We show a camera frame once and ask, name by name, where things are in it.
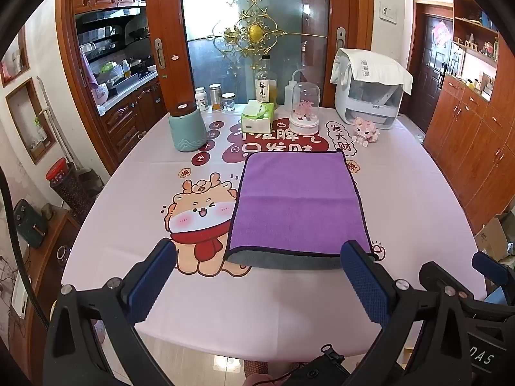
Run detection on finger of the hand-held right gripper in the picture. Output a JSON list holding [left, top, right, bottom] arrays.
[[472, 251, 511, 290], [419, 261, 476, 302]]

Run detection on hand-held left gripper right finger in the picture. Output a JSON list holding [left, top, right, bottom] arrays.
[[340, 240, 469, 386]]

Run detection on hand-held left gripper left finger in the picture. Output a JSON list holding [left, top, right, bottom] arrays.
[[42, 238, 178, 386]]

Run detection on purple towel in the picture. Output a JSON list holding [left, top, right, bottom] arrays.
[[223, 151, 379, 271]]

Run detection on cardboard box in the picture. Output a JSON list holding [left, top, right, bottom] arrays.
[[473, 212, 515, 263]]

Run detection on pink printed tablecloth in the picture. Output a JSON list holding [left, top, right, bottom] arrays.
[[60, 106, 488, 371]]

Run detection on wooden side cabinet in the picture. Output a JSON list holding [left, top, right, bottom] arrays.
[[12, 208, 83, 386]]

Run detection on red lid jar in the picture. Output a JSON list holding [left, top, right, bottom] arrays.
[[45, 158, 88, 215]]

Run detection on black small appliance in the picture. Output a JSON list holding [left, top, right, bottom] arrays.
[[13, 199, 49, 249]]

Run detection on wooden shelf cabinet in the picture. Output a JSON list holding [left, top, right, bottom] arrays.
[[422, 0, 515, 234]]

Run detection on pink toy figure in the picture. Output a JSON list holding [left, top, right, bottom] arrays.
[[352, 116, 381, 149]]

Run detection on green ceramic jar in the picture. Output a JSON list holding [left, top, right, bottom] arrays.
[[168, 102, 208, 153]]

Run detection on wooden lower kitchen cabinets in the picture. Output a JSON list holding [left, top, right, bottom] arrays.
[[98, 78, 168, 166]]

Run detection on white countertop appliance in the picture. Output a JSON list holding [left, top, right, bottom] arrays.
[[334, 48, 405, 130]]

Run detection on glass dome with pink flowers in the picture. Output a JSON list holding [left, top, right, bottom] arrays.
[[289, 81, 322, 137]]

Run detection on silver lid glass jar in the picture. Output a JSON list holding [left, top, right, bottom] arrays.
[[209, 84, 224, 112]]

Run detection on green tissue pack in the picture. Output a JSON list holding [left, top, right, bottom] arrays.
[[241, 100, 275, 132]]

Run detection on white squeeze bottle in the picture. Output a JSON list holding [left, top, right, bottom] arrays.
[[284, 69, 311, 110]]

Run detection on dark entry door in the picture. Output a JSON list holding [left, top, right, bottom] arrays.
[[407, 2, 454, 124]]

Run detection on white cloth cover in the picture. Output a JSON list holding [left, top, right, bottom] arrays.
[[330, 48, 414, 94]]

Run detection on pink hanging cloth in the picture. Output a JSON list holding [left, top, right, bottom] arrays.
[[80, 47, 99, 90]]

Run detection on glass bottle with white label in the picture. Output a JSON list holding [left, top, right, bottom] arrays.
[[255, 55, 278, 106]]

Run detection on gold door ornament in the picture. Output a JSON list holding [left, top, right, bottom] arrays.
[[212, 0, 299, 64]]

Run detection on frosted glass sliding door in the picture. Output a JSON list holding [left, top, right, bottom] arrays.
[[179, 0, 331, 110]]

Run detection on wooden framed wall niche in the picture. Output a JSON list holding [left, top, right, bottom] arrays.
[[0, 24, 31, 88], [5, 78, 57, 166]]

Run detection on white wall switch panel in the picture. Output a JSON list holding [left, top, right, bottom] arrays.
[[379, 2, 399, 24]]

